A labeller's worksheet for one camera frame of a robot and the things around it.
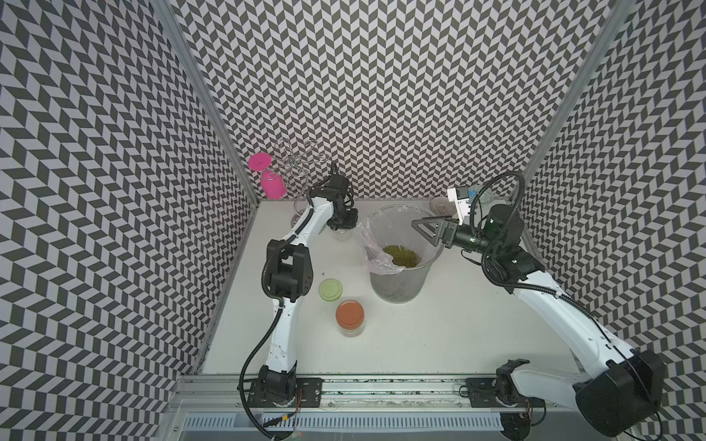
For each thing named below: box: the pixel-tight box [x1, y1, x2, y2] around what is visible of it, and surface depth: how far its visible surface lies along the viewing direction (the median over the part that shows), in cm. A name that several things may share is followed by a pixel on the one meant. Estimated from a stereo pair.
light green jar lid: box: [318, 277, 344, 303], surface depth 93 cm
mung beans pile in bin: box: [383, 245, 422, 269], surface depth 96 cm
